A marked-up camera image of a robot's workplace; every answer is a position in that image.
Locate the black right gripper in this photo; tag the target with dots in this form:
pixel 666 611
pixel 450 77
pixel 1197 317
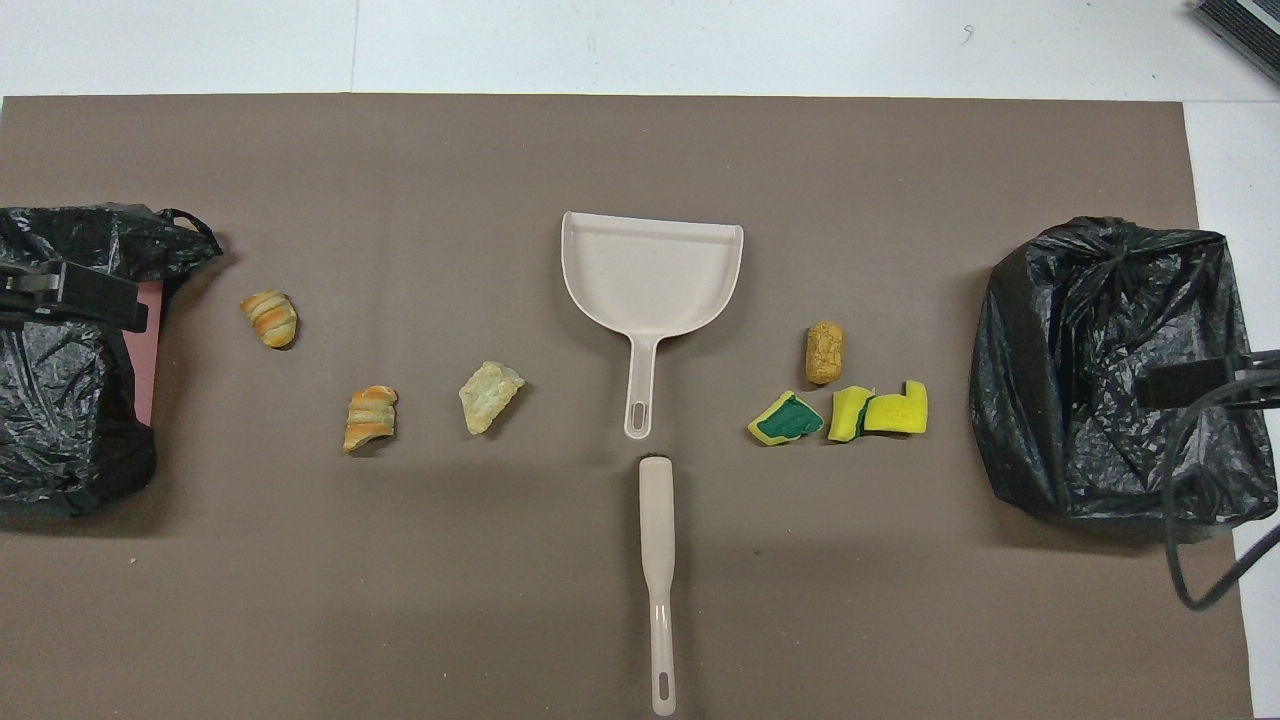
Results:
pixel 1255 378

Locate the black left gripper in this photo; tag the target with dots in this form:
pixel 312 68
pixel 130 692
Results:
pixel 30 305

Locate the large yellow sponge piece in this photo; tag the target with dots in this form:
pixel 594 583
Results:
pixel 900 412

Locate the small yellow sponge piece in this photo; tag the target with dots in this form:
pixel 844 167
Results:
pixel 848 415

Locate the brown bread roll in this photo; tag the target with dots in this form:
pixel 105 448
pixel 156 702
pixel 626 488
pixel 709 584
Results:
pixel 824 352

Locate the pale bread chunk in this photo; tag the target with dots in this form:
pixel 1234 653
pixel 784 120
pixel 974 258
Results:
pixel 488 398

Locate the green and yellow sponge piece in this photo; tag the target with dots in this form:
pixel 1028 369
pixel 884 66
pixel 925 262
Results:
pixel 785 420

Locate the beige plastic dustpan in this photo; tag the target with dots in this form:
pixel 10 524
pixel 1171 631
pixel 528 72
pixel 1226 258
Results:
pixel 650 280

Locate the beige brush with black bristles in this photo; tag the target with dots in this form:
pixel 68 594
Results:
pixel 657 520

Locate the black bag lining pink bin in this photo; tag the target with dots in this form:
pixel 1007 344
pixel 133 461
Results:
pixel 50 400

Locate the black trash bag bin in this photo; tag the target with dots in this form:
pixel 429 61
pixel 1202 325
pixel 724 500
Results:
pixel 1080 350

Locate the grey ribbed device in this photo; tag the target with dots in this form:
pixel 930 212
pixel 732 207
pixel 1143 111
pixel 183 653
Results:
pixel 1250 25

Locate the brown paper table mat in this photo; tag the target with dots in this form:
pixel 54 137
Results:
pixel 600 150

